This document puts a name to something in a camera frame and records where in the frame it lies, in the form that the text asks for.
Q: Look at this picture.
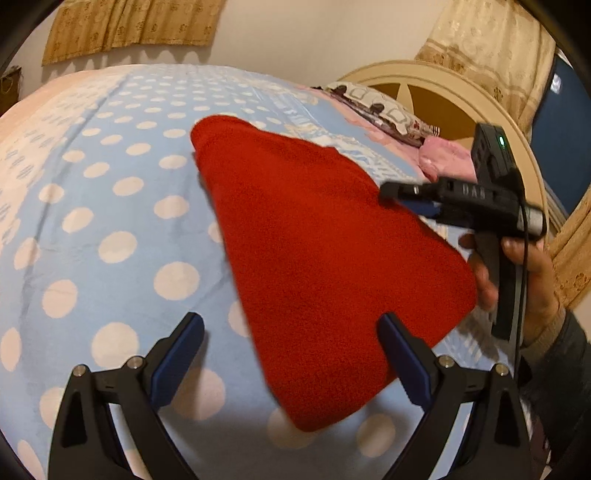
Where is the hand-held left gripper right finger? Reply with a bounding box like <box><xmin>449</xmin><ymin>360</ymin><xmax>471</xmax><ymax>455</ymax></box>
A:
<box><xmin>376</xmin><ymin>311</ymin><xmax>550</xmax><ymax>480</ymax></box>

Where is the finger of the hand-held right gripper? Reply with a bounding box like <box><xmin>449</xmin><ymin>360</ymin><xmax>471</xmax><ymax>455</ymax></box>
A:
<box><xmin>379</xmin><ymin>180</ymin><xmax>446</xmax><ymax>219</ymax></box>

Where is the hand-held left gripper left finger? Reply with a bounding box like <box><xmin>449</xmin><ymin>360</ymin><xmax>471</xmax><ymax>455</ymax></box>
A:
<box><xmin>46</xmin><ymin>311</ymin><xmax>206</xmax><ymax>480</ymax></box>

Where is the red towel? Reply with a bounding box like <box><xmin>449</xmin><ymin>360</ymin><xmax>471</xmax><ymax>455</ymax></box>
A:
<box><xmin>190</xmin><ymin>115</ymin><xmax>478</xmax><ymax>433</ymax></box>

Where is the person's right forearm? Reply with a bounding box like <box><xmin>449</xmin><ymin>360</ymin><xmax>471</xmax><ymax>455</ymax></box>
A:
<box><xmin>517</xmin><ymin>311</ymin><xmax>591</xmax><ymax>480</ymax></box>

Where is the person's right hand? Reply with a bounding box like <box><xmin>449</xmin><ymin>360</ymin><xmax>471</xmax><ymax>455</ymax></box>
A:
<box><xmin>462</xmin><ymin>233</ymin><xmax>568</xmax><ymax>344</ymax></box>

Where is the pink quilt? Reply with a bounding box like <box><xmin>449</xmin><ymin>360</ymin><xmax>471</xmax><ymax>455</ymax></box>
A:
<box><xmin>418</xmin><ymin>137</ymin><xmax>476</xmax><ymax>182</ymax></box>

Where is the printed pillow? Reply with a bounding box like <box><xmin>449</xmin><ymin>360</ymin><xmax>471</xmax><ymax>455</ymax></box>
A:
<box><xmin>323</xmin><ymin>82</ymin><xmax>441</xmax><ymax>148</ymax></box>

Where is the dark blue panel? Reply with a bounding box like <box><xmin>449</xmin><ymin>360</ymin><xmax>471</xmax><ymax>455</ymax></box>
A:
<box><xmin>531</xmin><ymin>51</ymin><xmax>587</xmax><ymax>217</ymax></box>

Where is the cream wooden headboard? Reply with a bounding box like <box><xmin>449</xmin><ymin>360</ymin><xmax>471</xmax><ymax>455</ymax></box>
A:
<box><xmin>339</xmin><ymin>60</ymin><xmax>550</xmax><ymax>232</ymax></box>

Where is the beige patterned curtain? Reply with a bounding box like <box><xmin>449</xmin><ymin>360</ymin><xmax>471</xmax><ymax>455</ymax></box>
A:
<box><xmin>416</xmin><ymin>0</ymin><xmax>591</xmax><ymax>310</ymax></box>
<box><xmin>41</xmin><ymin>0</ymin><xmax>227</xmax><ymax>65</ymax></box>

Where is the blue polka dot blanket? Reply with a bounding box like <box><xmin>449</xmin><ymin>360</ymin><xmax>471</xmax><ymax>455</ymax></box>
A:
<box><xmin>0</xmin><ymin>65</ymin><xmax>522</xmax><ymax>480</ymax></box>

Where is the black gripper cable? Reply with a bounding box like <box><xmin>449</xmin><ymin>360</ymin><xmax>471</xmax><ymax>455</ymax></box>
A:
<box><xmin>510</xmin><ymin>180</ymin><xmax>532</xmax><ymax>393</ymax></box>

